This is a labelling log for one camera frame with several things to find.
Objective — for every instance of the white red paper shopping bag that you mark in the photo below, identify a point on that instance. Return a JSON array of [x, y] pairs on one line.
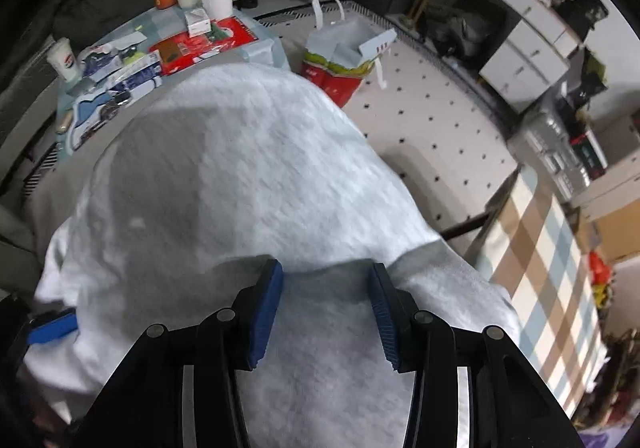
[[345, 43]]

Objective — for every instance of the small cardboard box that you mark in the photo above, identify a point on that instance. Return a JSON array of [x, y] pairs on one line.
[[617, 235]]

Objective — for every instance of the small white box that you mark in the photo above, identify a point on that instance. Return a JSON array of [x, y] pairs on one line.
[[197, 21]]

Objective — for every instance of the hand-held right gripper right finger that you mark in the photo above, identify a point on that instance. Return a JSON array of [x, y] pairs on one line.
[[385, 318]]

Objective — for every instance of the black box with red print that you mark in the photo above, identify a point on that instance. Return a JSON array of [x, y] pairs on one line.
[[592, 156]]

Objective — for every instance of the low table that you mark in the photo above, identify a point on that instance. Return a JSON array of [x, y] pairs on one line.
[[260, 48]]

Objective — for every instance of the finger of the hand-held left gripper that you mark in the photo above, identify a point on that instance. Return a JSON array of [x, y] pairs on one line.
[[50, 328]]

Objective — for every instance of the black wrapped flower bouquet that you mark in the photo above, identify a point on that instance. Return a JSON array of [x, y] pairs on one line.
[[592, 78]]

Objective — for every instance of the black duffel bag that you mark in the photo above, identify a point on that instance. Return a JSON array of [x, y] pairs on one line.
[[452, 36]]

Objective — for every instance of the checked brown blue blanket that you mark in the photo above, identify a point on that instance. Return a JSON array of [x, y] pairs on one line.
[[540, 278]]

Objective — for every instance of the white cup with logo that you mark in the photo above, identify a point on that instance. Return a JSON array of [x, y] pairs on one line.
[[65, 61]]

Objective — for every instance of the flat red box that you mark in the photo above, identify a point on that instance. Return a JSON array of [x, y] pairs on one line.
[[235, 36]]

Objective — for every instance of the black printed bag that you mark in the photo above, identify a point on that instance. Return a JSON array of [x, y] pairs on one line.
[[582, 13]]

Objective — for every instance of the clear plastic storage box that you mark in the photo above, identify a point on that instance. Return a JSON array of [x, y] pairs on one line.
[[550, 148]]

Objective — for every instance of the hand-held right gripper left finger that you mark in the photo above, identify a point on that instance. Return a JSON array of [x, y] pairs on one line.
[[262, 308]]

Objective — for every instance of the blue white carton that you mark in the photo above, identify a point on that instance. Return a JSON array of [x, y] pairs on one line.
[[135, 78]]

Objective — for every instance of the light grey hoodie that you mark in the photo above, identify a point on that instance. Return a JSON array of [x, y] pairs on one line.
[[240, 168]]

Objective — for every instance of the red plastic bag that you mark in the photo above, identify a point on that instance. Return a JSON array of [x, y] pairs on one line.
[[599, 268]]

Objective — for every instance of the white drawer desk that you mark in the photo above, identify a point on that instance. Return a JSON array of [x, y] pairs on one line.
[[520, 63]]

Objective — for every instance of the scattered slippers and shoes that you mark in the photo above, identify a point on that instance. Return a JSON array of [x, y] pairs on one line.
[[620, 358]]

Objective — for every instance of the white dotted rug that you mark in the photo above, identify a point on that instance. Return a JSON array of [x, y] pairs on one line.
[[425, 118]]

